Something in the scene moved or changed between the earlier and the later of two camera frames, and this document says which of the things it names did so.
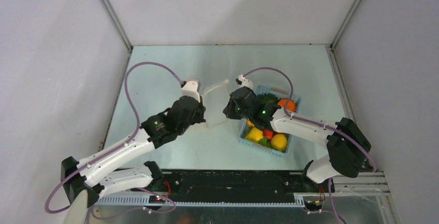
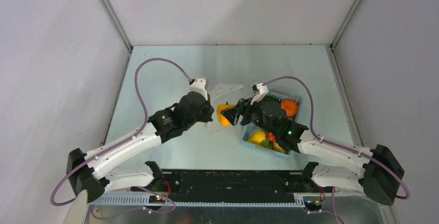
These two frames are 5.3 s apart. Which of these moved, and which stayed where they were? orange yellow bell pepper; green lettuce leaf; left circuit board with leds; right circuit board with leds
Moved: orange yellow bell pepper
Stayed: green lettuce leaf; right circuit board with leds; left circuit board with leds
